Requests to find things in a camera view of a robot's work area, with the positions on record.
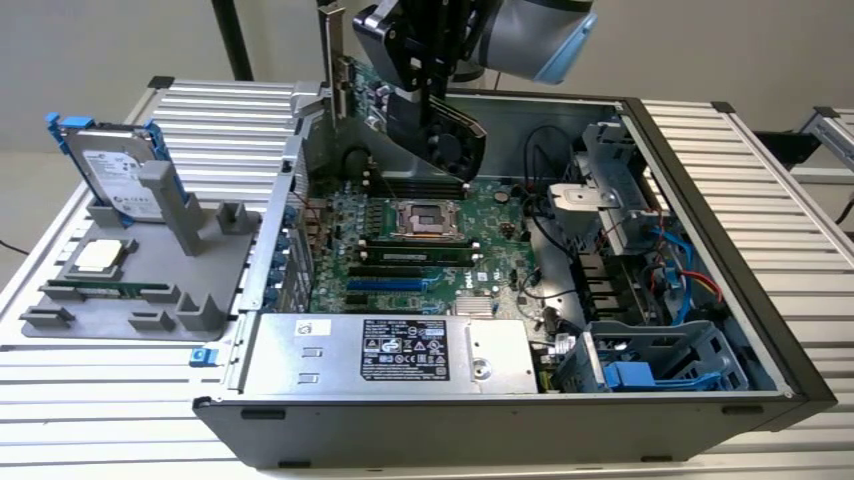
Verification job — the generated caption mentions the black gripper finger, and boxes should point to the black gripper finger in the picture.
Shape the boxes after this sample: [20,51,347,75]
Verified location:
[420,0,463,130]
[351,0,424,92]

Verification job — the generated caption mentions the green graphics card black fan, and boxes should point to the green graphics card black fan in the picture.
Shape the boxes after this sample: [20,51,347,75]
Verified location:
[318,4,490,182]

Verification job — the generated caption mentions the black stand pole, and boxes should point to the black stand pole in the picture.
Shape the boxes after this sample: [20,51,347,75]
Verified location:
[211,0,255,81]

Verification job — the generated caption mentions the metal CPU socket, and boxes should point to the metal CPU socket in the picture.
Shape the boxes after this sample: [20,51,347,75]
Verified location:
[392,198,463,241]

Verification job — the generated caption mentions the green motherboard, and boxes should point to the green motherboard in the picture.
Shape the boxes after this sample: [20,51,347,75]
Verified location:
[307,174,582,321]

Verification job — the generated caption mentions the black expansion slot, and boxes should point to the black expansion slot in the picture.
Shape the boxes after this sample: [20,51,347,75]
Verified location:
[347,264,428,279]

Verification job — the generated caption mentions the hard disk in blue carrier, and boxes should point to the hard disk in blue carrier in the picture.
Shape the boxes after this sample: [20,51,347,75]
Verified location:
[44,113,186,226]

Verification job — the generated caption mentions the blue expansion slot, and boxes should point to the blue expansion slot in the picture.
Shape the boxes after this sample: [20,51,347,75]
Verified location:
[344,277,428,294]

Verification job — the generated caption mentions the silver finned heatsink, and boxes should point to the silver finned heatsink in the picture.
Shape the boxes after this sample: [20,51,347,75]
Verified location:
[455,294,502,314]

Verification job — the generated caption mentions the grey parts rack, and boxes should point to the grey parts rack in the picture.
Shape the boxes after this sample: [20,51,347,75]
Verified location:
[19,159,262,344]

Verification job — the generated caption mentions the silver CPU chip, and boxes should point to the silver CPU chip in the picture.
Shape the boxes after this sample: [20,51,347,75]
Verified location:
[71,239,132,276]

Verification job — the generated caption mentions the silver power supply unit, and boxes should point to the silver power supply unit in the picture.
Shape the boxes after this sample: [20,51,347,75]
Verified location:
[236,313,541,396]

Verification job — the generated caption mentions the grey disk bay cage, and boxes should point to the grey disk bay cage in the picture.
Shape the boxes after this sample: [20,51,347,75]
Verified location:
[553,319,753,396]

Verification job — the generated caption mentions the blue disk bay latch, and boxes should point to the blue disk bay latch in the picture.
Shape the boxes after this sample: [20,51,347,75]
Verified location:
[603,360,659,394]

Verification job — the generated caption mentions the black open PC case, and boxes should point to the black open PC case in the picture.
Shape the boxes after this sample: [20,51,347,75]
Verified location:
[191,79,839,471]

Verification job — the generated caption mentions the thick black cable loop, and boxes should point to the thick black cable loop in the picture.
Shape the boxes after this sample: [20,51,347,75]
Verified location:
[339,147,375,181]

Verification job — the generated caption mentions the thin black internal cable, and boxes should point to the thin black internal cable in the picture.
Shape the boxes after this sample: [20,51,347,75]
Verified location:
[521,124,577,211]

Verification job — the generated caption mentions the silver metal drive bracket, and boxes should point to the silver metal drive bracket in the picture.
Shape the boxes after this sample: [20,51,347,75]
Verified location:
[546,122,675,256]

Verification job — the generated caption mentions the blue data wire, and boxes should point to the blue data wire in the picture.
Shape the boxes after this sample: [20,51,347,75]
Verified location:
[650,227,699,321]

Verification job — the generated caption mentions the red data wire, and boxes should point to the red data wire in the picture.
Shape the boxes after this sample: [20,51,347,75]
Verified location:
[679,269,726,301]

